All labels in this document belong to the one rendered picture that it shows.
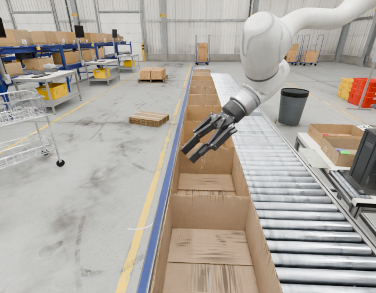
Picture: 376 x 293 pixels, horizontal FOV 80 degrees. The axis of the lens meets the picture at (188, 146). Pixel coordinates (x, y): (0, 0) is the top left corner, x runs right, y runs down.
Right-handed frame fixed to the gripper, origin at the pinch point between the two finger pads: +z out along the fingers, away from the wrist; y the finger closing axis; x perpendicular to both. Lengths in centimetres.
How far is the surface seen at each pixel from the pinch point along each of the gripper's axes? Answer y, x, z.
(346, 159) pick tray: 7, -108, -74
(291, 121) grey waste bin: 205, -305, -194
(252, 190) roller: 16, -70, -11
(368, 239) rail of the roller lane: -35, -80, -30
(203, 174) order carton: 26.4, -41.4, 3.3
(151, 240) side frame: -3.6, -14.2, 32.6
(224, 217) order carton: -9.6, -26.6, 8.7
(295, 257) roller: -26, -58, -1
